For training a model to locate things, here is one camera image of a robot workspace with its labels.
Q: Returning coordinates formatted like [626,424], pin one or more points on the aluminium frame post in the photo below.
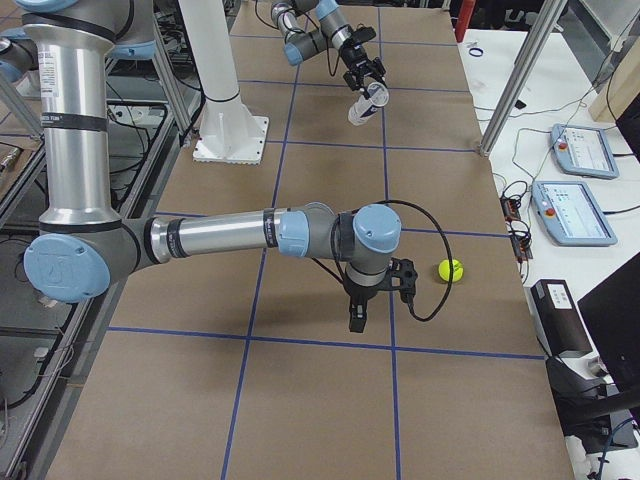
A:
[525,61]

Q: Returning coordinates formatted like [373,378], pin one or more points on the yellow tennis ball near desk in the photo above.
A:
[451,270]

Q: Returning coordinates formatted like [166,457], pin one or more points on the brown paper table cover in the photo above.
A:
[241,365]

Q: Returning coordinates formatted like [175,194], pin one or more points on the blue teach pendant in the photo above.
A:
[570,214]
[583,151]

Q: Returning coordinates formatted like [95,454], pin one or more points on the red cylinder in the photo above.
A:
[465,14]

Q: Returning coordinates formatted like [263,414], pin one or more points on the far blue teach pendant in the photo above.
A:
[583,151]

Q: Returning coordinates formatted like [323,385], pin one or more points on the black computer monitor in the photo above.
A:
[610,312]

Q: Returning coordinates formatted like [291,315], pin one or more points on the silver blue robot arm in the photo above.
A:
[310,28]
[85,246]

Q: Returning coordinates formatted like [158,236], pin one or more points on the clear tennis ball can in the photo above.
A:
[375,98]

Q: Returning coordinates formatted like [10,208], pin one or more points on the near blue teach pendant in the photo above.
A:
[570,214]

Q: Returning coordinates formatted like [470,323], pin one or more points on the white pedestal column base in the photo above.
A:
[228,132]

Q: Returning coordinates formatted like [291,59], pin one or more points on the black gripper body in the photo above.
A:
[356,56]
[359,293]

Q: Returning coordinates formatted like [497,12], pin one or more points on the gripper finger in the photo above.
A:
[376,70]
[361,318]
[356,82]
[354,321]

